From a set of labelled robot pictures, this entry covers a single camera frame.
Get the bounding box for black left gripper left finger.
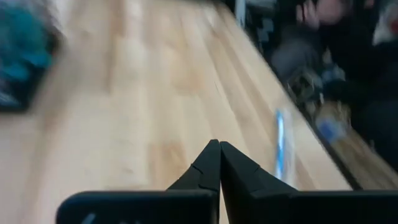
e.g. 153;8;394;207
57;139;221;224

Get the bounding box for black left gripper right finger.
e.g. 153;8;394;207
221;141;398;224

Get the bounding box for blue toothbrush in clear wrap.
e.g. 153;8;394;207
273;108;296;189

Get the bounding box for black wire basket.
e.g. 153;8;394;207
0;18;65;113

